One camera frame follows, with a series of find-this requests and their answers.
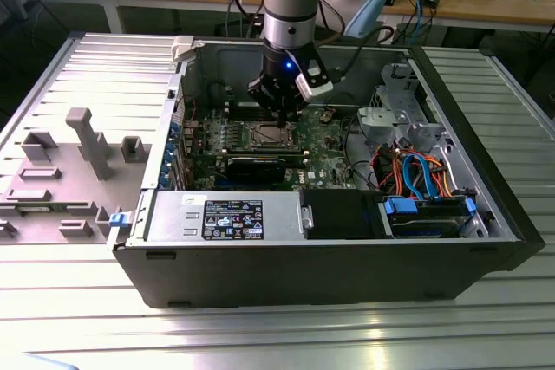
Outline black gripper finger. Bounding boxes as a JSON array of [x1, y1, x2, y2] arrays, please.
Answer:
[[283, 93, 310, 128], [247, 77, 285, 128]]

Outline silver CPU plate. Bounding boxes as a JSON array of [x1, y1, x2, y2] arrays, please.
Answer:
[[258, 126, 287, 145]]

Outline black RAM slot bank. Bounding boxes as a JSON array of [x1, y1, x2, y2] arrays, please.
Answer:
[[225, 101, 303, 123], [225, 146, 311, 167]]

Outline CPU socket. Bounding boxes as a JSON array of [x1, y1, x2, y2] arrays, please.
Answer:
[[246, 120, 301, 150]]

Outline green motherboard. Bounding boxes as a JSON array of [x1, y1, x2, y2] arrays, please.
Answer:
[[181, 105, 361, 191]]

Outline black graphics card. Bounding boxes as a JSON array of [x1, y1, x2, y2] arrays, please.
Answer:
[[190, 151, 304, 185]]

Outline silver metal drive cage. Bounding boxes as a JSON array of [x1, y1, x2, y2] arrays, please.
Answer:
[[356, 62, 452, 150]]

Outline beige plastic case latch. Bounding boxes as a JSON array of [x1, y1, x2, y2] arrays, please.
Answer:
[[170, 35, 195, 63]]

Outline silver power supply unit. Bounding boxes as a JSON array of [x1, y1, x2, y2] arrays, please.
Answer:
[[145, 190, 304, 243]]

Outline hard disk in blue carrier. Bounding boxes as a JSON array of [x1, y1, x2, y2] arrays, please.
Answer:
[[381, 196, 478, 239]]

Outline black open PC case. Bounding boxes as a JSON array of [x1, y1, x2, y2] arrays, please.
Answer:
[[106, 34, 546, 310]]

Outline grey plastic parts rack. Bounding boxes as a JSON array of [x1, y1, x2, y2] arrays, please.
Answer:
[[0, 107, 151, 245]]

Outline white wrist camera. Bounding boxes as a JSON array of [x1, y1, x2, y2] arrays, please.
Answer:
[[294, 51, 335, 102]]

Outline black camera cable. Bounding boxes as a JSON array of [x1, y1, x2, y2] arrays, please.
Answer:
[[331, 25, 395, 83]]

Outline blue flat data wire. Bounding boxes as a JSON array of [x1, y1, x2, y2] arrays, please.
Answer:
[[416, 155, 439, 202], [402, 155, 424, 197]]

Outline blue network cable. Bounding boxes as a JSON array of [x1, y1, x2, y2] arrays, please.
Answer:
[[407, 0, 434, 42]]

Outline orange power wire bundle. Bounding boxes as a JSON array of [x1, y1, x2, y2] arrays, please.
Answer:
[[376, 146, 456, 198]]

